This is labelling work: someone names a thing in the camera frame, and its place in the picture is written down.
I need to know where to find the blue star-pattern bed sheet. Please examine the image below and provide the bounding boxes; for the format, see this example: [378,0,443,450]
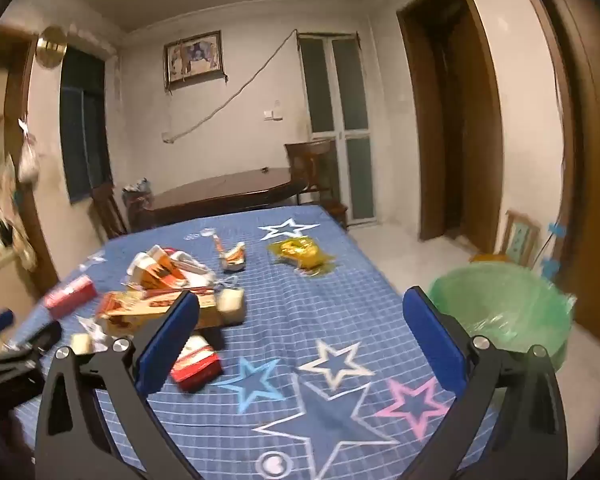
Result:
[10,202,502,480]

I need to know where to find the wall cable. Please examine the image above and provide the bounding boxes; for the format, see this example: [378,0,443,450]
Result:
[161,28,299,144]

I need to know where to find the dark wooden round table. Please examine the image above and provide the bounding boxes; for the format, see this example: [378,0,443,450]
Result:
[128,168,306,232]

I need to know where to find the orange white snack bag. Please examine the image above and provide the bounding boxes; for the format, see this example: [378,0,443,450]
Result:
[124,245,216,290]

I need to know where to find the dark wooden side chair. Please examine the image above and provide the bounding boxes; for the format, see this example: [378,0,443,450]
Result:
[91,182,128,240]

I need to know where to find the yellow red medicine box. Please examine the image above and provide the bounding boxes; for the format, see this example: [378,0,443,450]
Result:
[95,290,224,337]

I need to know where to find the long red box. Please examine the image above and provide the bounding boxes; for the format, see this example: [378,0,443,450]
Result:
[43,274,97,320]

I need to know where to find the small yellow wooden chair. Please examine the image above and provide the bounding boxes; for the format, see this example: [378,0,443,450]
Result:
[469,209,540,268]

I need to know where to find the white glass balcony door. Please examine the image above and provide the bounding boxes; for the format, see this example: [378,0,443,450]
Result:
[298,34,376,224]

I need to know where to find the framed wall picture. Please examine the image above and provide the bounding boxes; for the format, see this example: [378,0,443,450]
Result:
[163,30,226,91]

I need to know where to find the orange white carton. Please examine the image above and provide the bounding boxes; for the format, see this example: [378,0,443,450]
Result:
[212,234,246,273]

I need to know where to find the yellow plastic wrapper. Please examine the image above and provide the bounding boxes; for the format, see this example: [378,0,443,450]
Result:
[268,236,336,278]

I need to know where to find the red white cigarette box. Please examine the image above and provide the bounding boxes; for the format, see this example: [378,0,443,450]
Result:
[170,335,222,391]

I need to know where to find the brown wooden door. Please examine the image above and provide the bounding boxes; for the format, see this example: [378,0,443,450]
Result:
[541,0,600,341]

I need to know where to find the dark window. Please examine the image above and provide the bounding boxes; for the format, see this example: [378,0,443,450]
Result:
[59,47,112,204]

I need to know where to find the brown open doorway frame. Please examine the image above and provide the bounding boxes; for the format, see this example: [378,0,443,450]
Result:
[398,0,503,252]

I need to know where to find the green-lined trash bin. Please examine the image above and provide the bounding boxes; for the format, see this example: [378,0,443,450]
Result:
[428,261,577,370]

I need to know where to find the gold round wall clock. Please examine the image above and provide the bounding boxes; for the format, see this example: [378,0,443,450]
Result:
[35,26,68,70]

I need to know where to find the beige sponge block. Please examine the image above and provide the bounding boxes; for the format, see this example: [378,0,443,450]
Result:
[216,288,246,325]

